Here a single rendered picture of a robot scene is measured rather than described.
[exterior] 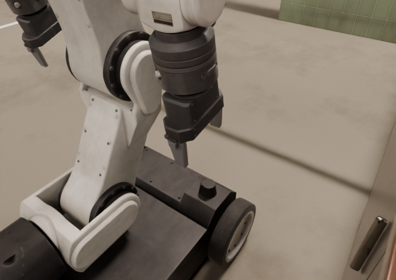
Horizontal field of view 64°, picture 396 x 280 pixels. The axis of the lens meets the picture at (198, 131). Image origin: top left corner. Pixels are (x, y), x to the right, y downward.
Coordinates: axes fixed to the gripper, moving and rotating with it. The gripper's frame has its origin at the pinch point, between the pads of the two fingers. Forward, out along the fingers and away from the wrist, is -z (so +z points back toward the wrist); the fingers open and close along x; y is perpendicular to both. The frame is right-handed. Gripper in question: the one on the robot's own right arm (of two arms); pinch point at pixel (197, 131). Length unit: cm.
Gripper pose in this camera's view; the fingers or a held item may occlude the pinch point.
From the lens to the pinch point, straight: 53.6
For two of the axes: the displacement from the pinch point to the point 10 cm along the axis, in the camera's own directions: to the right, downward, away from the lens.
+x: 5.6, -6.2, 5.6
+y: -8.2, -3.1, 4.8
